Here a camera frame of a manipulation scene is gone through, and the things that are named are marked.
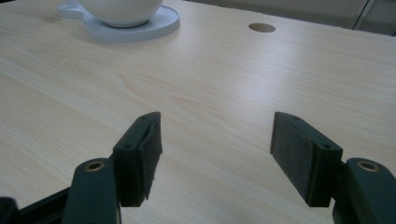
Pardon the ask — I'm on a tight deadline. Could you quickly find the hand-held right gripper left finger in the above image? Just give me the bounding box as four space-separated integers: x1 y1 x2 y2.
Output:
112 111 163 208

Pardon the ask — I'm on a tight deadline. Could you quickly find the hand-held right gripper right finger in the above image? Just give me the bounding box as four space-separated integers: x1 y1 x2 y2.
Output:
269 111 344 208

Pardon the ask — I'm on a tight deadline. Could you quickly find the white stand with pole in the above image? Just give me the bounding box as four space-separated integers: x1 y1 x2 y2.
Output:
57 0 181 44

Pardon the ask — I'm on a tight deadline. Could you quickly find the white glossy bowl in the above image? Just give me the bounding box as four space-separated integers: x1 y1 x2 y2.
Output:
77 0 164 29

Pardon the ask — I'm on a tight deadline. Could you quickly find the round table cable hole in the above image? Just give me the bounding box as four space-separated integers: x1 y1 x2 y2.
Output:
247 22 276 34

